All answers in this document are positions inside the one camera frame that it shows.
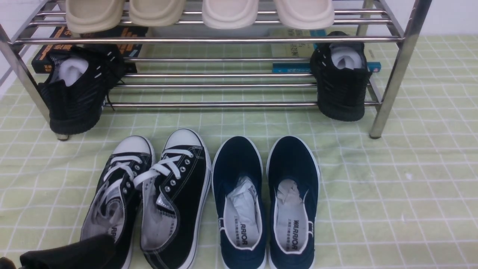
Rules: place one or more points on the navy slip-on shoe right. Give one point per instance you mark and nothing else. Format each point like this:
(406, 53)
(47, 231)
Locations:
(294, 184)

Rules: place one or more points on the beige slipper far left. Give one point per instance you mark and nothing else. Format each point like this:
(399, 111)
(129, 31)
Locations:
(90, 16)

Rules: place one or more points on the black canvas lace-up sneaker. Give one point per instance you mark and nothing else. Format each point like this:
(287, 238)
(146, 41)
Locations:
(114, 208)

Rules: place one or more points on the navy slip-on shoe left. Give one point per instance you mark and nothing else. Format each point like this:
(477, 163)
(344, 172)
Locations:
(237, 184)

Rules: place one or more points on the silver metal shoe rack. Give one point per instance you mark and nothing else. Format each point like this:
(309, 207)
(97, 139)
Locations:
(372, 12)

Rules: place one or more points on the black knit sneaker right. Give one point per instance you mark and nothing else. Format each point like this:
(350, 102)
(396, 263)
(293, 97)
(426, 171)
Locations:
(342, 74)

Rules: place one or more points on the pale green teal book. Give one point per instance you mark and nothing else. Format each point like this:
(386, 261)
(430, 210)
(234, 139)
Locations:
(305, 50)

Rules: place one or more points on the cream slipper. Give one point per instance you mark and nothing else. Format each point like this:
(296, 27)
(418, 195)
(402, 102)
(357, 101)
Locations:
(229, 14)
(305, 14)

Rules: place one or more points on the black knit sneaker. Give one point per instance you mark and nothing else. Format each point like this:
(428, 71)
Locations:
(78, 85)
(342, 74)

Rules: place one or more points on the beige slipper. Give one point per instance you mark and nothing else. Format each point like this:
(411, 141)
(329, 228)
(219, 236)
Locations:
(155, 12)
(90, 16)

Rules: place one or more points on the navy slip-on shoe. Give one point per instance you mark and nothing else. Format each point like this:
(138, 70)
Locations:
(237, 184)
(294, 184)

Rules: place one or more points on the green checked tablecloth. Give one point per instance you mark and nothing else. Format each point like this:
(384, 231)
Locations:
(406, 200)

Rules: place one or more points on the black knit sneaker left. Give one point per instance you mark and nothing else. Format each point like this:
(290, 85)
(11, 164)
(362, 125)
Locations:
(78, 85)

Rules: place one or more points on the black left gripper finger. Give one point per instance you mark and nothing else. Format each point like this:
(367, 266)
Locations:
(92, 253)
(6, 263)

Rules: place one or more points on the black orange book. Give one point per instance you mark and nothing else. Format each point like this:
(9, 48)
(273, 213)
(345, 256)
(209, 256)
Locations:
(42, 65)

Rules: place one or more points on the cream slipper far right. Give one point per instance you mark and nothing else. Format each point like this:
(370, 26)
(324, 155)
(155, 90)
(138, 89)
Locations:
(305, 14)

